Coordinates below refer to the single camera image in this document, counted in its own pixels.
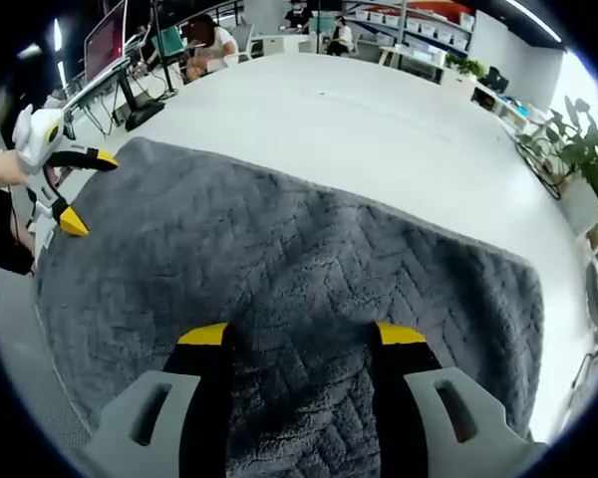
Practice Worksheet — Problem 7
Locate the grey towel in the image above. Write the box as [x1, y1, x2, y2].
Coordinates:
[31, 135, 547, 478]

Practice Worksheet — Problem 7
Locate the open laptop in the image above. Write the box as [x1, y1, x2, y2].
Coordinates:
[82, 0, 132, 90]

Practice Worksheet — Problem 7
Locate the person's left hand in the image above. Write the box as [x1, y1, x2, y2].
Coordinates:
[0, 148, 61, 201]

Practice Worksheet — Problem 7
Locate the person's dark clothing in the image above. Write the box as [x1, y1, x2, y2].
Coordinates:
[0, 188, 37, 276]

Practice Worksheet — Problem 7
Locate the black laptop stand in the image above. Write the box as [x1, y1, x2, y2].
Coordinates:
[61, 56, 167, 133]

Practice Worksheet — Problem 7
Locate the large green potted plant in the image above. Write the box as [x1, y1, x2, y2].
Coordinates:
[514, 96, 598, 228]

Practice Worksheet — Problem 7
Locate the white desk unit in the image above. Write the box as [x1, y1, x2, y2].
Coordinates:
[377, 44, 449, 82]

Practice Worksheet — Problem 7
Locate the small green potted plant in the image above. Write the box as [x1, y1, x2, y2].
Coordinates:
[445, 53, 488, 80]

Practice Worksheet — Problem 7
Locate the shelf with white boxes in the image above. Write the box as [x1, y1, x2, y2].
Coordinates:
[347, 0, 478, 54]

